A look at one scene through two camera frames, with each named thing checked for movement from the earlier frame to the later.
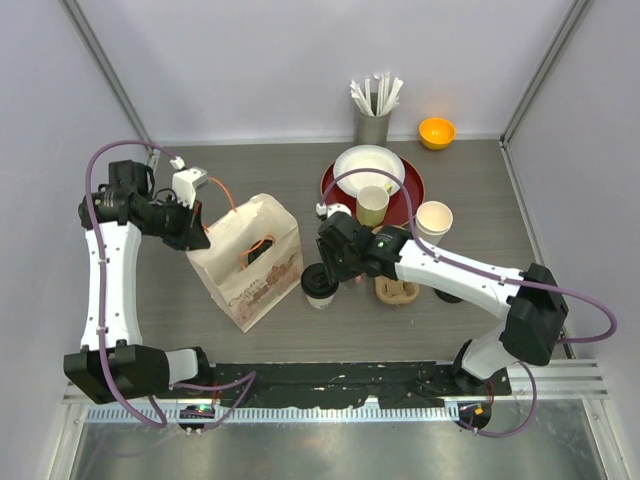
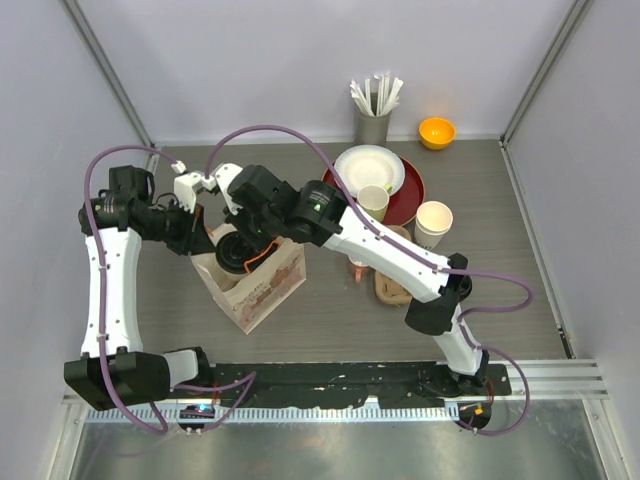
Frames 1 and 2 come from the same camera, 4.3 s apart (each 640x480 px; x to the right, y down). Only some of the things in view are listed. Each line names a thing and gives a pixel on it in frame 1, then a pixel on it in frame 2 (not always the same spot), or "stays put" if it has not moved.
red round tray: x=398 y=212 stays put
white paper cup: x=320 y=303 -> x=226 y=280
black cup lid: x=315 y=282 -> x=233 y=250
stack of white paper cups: x=433 y=219 stays put
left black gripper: x=192 y=234 stays put
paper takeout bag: x=254 y=260 stays put
